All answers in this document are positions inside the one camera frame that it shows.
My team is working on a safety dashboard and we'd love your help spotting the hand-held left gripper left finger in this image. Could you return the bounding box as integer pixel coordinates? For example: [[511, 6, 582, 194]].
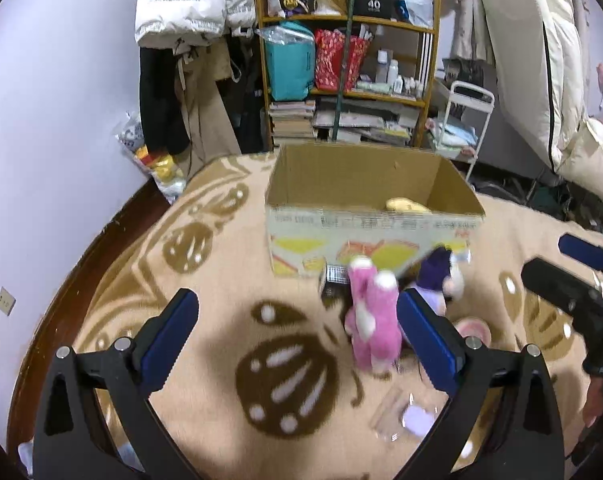
[[31, 287, 202, 480]]

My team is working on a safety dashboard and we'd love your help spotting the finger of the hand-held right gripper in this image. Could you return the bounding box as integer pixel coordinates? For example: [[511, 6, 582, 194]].
[[520, 257, 603, 322], [557, 232, 603, 281]]

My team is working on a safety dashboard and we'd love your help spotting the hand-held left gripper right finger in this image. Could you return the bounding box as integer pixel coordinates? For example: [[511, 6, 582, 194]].
[[397, 287, 567, 480]]

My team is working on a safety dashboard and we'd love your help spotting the pale pink round plush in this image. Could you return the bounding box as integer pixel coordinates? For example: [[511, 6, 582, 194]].
[[454, 317, 492, 348]]

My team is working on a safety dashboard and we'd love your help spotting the pink plush toy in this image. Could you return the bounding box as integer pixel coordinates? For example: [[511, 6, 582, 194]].
[[344, 255, 403, 373]]

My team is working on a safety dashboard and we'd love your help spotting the purple plush toy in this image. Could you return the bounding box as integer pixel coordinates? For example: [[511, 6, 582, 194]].
[[414, 245, 466, 316]]

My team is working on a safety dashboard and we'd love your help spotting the small dark printed box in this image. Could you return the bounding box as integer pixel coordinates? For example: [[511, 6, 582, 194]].
[[319, 262, 355, 311]]

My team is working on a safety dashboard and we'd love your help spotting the cardboard box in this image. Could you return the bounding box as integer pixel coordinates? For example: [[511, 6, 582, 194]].
[[265, 142, 486, 278]]

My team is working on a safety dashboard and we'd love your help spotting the person's right hand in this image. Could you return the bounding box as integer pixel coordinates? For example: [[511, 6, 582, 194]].
[[581, 375, 603, 427]]

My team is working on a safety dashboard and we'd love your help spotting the clear plastic bag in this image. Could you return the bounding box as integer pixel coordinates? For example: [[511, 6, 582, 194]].
[[371, 387, 439, 443]]

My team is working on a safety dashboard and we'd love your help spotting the white duvet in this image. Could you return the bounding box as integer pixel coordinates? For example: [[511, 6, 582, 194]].
[[556, 117, 603, 203]]

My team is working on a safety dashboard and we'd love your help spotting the yellow plush toy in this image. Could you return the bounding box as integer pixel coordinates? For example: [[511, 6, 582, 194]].
[[385, 197, 432, 213]]

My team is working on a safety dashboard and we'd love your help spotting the plastic bag of toys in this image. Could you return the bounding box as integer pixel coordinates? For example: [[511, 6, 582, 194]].
[[114, 110, 187, 201]]

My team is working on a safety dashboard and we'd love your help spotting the white trolley cart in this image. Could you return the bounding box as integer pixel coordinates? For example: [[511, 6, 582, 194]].
[[424, 80, 496, 181]]

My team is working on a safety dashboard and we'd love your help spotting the white mattress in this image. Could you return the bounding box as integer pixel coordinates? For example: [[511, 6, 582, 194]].
[[476, 0, 595, 171]]

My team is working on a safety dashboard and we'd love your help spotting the pile of magazines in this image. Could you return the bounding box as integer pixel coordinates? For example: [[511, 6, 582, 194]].
[[314, 97, 419, 146]]

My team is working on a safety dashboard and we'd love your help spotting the beige hanging coat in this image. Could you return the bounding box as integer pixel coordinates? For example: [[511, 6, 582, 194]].
[[174, 42, 242, 176]]

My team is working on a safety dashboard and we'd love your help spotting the black hanging garment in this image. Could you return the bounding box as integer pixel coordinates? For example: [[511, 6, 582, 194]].
[[138, 40, 192, 156]]

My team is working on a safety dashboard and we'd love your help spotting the stack of books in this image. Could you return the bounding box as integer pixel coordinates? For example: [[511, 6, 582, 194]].
[[268, 100, 317, 148]]

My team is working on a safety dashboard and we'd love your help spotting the row of small bottles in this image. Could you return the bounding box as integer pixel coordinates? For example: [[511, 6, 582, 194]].
[[376, 50, 427, 98]]

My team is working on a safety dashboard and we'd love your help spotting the dark hanging coat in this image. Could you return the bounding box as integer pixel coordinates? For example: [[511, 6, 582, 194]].
[[228, 35, 268, 153]]

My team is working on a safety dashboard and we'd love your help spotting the white hanging curtain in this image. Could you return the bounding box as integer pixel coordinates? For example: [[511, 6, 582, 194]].
[[431, 0, 487, 61]]

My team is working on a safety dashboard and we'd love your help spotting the green pole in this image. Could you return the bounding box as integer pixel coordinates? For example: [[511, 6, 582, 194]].
[[331, 0, 359, 141]]

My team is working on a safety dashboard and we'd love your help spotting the red gift bag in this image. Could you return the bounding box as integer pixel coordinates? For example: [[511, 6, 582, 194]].
[[314, 29, 371, 93]]

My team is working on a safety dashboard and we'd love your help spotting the teal bag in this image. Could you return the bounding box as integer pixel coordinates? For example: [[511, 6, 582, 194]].
[[264, 22, 316, 102]]

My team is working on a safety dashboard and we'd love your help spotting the black gift box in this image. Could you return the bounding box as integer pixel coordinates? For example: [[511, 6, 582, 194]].
[[354, 0, 395, 21]]

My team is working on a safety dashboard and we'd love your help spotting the white puffer jacket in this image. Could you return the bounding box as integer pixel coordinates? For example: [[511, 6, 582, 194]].
[[134, 0, 257, 48]]

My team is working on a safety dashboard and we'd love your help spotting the wooden shelf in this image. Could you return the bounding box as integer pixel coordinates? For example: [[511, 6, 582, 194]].
[[254, 0, 442, 148]]

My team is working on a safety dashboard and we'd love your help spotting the dark wooden bed frame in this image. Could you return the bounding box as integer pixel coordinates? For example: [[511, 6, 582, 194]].
[[6, 160, 217, 461]]

